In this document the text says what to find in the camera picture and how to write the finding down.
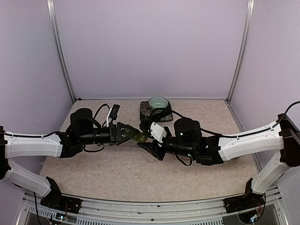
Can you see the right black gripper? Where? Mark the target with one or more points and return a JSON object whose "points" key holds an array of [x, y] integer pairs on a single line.
{"points": [[154, 151]]}

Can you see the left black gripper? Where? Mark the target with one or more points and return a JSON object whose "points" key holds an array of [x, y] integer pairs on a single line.
{"points": [[114, 137]]}

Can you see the green three-compartment pill box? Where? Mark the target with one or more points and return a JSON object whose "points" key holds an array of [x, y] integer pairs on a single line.
{"points": [[140, 137]]}

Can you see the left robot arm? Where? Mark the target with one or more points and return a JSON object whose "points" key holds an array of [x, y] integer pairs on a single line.
{"points": [[83, 130]]}

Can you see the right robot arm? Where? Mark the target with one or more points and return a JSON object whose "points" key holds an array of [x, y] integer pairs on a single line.
{"points": [[281, 136]]}

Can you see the black floral square plate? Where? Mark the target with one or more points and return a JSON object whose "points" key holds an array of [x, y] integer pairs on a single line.
{"points": [[146, 111]]}

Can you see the celadon green bowl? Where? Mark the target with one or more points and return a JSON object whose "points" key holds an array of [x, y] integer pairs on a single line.
{"points": [[158, 102]]}

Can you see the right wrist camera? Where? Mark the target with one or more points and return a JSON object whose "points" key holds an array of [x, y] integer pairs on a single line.
{"points": [[157, 132]]}

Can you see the front aluminium rail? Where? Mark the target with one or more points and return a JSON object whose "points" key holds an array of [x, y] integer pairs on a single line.
{"points": [[108, 212]]}

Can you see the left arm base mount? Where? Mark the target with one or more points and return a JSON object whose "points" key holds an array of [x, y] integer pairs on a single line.
{"points": [[56, 200]]}

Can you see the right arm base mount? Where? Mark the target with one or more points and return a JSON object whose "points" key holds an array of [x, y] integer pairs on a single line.
{"points": [[245, 201]]}

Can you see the left aluminium frame post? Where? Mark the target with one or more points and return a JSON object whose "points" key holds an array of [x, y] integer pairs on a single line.
{"points": [[59, 49]]}

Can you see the aluminium frame post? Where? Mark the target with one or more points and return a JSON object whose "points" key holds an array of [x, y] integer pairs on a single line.
{"points": [[242, 50], [59, 49]]}

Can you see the right aluminium frame post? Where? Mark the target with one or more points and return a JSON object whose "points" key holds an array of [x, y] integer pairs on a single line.
{"points": [[242, 50]]}

